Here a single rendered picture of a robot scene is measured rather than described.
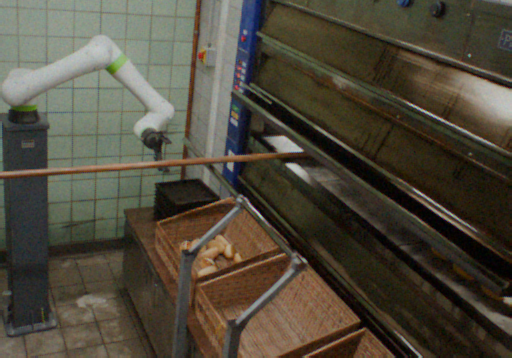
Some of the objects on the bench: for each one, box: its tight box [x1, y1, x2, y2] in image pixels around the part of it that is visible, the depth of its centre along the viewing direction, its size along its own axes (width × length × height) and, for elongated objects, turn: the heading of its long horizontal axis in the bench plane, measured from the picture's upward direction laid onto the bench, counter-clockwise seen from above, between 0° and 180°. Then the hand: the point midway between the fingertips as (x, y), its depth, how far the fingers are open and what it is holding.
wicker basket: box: [155, 195, 289, 307], centre depth 295 cm, size 49×56×28 cm
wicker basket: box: [194, 251, 361, 358], centre depth 246 cm, size 49×56×28 cm
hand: (167, 156), depth 267 cm, fingers open, 13 cm apart
